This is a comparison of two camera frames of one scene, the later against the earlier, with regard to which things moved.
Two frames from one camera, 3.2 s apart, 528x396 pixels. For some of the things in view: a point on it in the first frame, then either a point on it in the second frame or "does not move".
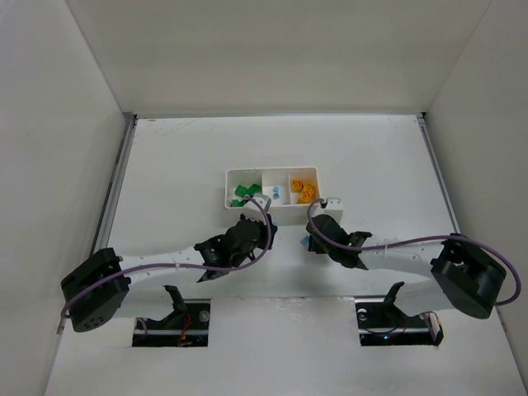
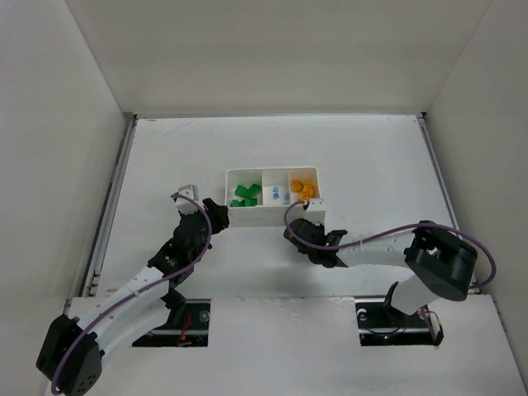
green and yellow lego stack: x=236 y=203 does not move
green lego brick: x=241 y=190 does not move
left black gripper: x=266 y=231 → x=206 y=217
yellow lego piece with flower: x=307 y=192 does not move
